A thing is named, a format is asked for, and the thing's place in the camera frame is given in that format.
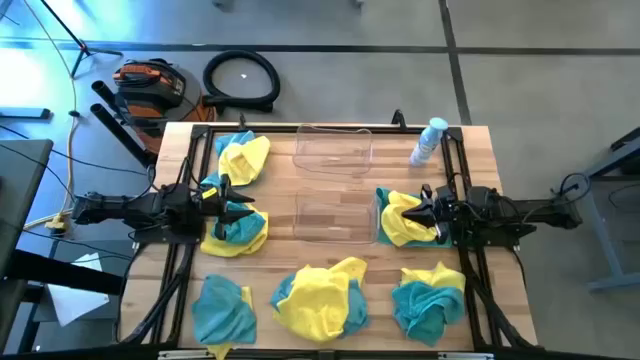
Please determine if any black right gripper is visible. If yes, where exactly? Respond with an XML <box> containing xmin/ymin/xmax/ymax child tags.
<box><xmin>401</xmin><ymin>183</ymin><xmax>472</xmax><ymax>245</ymax></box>

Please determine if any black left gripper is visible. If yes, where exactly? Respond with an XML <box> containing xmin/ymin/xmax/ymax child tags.
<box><xmin>189</xmin><ymin>173</ymin><xmax>256</xmax><ymax>241</ymax></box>

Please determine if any cloth pile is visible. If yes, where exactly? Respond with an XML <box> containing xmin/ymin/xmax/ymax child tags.
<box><xmin>273</xmin><ymin>256</ymin><xmax>369</xmax><ymax>344</ymax></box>

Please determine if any light blue air freshener can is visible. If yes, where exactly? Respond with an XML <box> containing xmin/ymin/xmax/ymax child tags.
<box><xmin>408</xmin><ymin>117</ymin><xmax>450</xmax><ymax>168</ymax></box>

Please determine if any clear plastic basket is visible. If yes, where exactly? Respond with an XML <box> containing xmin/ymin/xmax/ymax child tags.
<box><xmin>293</xmin><ymin>187</ymin><xmax>381</xmax><ymax>246</ymax></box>
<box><xmin>292</xmin><ymin>123</ymin><xmax>374</xmax><ymax>176</ymax></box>

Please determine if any black vacuum tube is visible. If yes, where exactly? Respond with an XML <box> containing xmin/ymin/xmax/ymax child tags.
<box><xmin>90</xmin><ymin>79</ymin><xmax>132</xmax><ymax>126</ymax></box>
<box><xmin>89</xmin><ymin>102</ymin><xmax>157</xmax><ymax>169</ymax></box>

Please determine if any orange and black shop vacuum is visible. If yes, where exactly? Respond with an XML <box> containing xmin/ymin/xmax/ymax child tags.
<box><xmin>112</xmin><ymin>58</ymin><xmax>219</xmax><ymax>154</ymax></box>

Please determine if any white paper sheet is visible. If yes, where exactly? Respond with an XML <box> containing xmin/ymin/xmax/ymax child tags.
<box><xmin>47</xmin><ymin>252</ymin><xmax>111</xmax><ymax>327</ymax></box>

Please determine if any dark grey side table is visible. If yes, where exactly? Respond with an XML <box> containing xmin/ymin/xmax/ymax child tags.
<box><xmin>0</xmin><ymin>138</ymin><xmax>54</xmax><ymax>281</ymax></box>

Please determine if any black flat floor bar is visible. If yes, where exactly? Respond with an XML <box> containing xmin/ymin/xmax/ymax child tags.
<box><xmin>0</xmin><ymin>107</ymin><xmax>52</xmax><ymax>121</ymax></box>

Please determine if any black tripod stand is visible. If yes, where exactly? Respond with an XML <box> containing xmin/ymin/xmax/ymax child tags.
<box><xmin>39</xmin><ymin>0</ymin><xmax>124</xmax><ymax>79</ymax></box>

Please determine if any black aluminium table frame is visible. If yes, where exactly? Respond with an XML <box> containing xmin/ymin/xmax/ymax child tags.
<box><xmin>119</xmin><ymin>122</ymin><xmax>539</xmax><ymax>351</ymax></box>

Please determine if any black vacuum hose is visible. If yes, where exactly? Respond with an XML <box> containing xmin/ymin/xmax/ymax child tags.
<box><xmin>202</xmin><ymin>48</ymin><xmax>281</xmax><ymax>114</ymax></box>

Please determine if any silver metal bracket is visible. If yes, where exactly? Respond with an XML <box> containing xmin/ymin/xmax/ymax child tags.
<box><xmin>437</xmin><ymin>352</ymin><xmax>496</xmax><ymax>360</ymax></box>
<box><xmin>157</xmin><ymin>349</ymin><xmax>214</xmax><ymax>360</ymax></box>

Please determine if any blue-grey metal table frame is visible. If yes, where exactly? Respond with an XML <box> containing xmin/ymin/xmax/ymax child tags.
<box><xmin>549</xmin><ymin>127</ymin><xmax>640</xmax><ymax>294</ymax></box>

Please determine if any yellow extension cable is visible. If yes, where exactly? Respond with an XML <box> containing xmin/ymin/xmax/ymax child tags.
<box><xmin>22</xmin><ymin>0</ymin><xmax>81</xmax><ymax>234</ymax></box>

